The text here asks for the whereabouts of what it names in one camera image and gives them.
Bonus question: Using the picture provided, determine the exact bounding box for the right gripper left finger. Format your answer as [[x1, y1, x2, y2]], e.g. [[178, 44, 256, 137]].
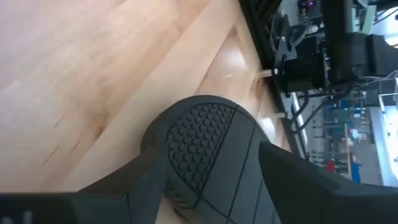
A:
[[71, 151, 170, 224]]

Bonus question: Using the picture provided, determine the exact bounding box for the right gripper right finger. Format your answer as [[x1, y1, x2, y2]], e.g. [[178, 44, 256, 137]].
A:
[[258, 141, 398, 224]]

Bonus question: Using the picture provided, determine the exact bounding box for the black rubber slide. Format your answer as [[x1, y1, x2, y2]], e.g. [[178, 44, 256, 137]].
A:
[[139, 95, 293, 224]]

